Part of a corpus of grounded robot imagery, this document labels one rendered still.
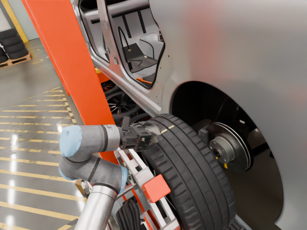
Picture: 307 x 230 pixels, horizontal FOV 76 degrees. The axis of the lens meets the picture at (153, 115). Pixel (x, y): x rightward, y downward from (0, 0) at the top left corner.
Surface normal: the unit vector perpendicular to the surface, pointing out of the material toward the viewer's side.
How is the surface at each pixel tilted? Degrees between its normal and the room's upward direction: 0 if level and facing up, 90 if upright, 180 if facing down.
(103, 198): 35
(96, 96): 90
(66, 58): 90
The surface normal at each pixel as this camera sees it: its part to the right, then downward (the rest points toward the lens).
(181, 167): 0.12, -0.45
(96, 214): 0.39, -0.64
